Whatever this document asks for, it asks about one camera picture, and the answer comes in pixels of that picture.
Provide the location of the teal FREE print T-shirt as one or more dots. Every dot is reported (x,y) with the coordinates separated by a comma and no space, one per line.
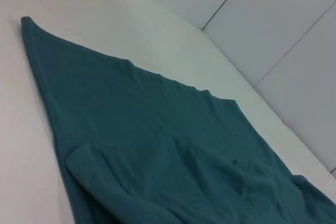
(157,142)

